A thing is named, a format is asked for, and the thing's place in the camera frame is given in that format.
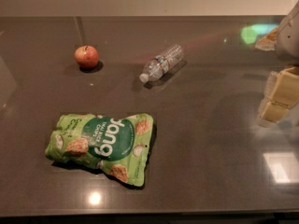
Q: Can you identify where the green rice chips bag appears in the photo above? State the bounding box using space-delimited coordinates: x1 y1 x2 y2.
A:
45 113 153 187

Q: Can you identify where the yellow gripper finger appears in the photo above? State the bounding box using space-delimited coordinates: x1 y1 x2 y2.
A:
257 66 299 127
255 27 278 51

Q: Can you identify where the red apple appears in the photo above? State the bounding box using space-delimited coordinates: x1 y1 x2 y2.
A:
74 46 99 69

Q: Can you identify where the clear plastic water bottle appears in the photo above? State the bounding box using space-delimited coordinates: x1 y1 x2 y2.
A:
139 44 184 83

